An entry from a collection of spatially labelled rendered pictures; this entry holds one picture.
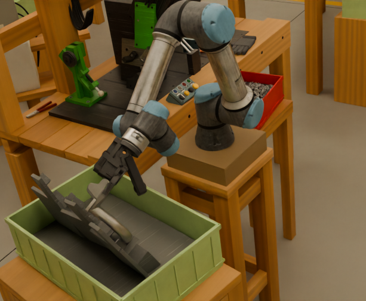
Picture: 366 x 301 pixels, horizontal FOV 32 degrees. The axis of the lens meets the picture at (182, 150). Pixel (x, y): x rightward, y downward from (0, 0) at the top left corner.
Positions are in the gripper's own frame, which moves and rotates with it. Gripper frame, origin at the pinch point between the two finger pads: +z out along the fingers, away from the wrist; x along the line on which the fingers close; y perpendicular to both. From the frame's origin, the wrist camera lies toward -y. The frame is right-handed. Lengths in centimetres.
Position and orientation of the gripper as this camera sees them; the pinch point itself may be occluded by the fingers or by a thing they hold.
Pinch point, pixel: (95, 207)
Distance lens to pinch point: 184.1
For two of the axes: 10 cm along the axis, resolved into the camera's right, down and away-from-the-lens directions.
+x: 1.8, -1.8, -9.7
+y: -8.1, -5.8, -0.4
